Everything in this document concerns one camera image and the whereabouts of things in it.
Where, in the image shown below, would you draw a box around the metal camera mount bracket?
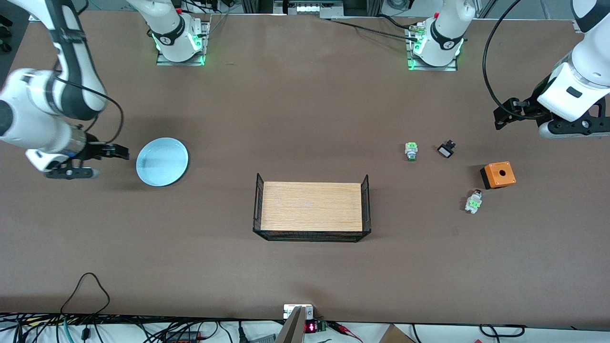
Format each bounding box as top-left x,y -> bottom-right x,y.
276,304 -> 315,343

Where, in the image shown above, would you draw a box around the black cable to arm base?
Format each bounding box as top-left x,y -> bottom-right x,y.
320,16 -> 423,41

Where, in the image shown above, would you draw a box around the red push button switch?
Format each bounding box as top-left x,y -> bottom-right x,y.
465,189 -> 483,214

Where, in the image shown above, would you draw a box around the red and black clip leads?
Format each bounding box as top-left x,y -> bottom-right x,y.
328,321 -> 364,343

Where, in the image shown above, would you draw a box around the black coiled cable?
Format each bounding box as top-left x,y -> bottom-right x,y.
478,323 -> 528,337

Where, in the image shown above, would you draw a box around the black looped cable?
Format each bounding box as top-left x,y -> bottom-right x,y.
59,272 -> 112,316

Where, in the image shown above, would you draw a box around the black chair base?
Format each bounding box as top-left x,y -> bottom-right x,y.
0,13 -> 13,54

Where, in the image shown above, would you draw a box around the wooden tray with wire sides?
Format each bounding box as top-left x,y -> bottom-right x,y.
253,173 -> 372,243

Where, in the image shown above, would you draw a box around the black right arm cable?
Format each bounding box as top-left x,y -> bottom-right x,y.
48,76 -> 125,146

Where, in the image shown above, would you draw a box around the light blue round plate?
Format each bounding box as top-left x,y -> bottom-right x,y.
136,137 -> 190,187

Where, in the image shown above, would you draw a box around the brown cardboard piece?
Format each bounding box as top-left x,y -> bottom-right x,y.
378,324 -> 416,343

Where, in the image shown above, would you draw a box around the orange button enclosure box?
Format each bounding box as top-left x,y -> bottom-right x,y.
480,161 -> 517,190

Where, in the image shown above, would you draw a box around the white device with lights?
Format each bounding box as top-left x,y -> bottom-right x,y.
274,0 -> 345,19

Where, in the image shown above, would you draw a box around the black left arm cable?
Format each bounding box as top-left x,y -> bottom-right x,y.
482,0 -> 522,115

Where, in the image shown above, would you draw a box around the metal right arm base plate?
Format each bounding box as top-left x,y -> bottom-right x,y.
156,19 -> 208,67

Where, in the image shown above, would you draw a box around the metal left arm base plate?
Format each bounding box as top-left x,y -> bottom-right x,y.
407,24 -> 459,72

